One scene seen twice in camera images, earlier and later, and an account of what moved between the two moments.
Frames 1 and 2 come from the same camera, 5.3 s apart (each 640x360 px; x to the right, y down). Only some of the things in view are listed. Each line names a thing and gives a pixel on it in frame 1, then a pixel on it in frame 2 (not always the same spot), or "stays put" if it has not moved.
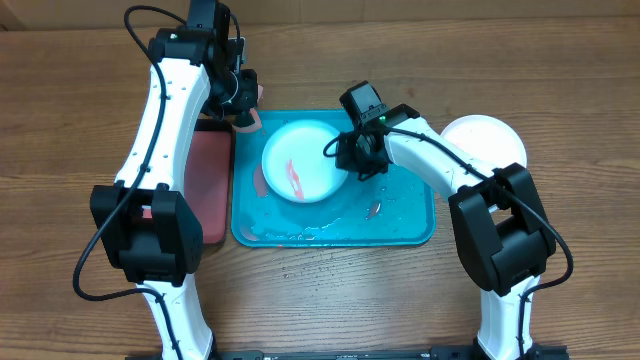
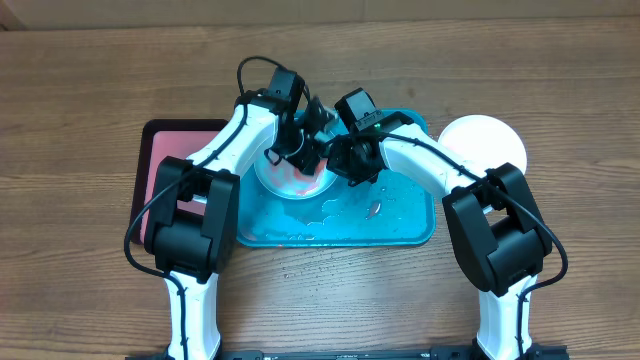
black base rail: x=297 y=354 stays put
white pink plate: x=490 y=139 stays put
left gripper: x=250 y=103 → x=306 y=165
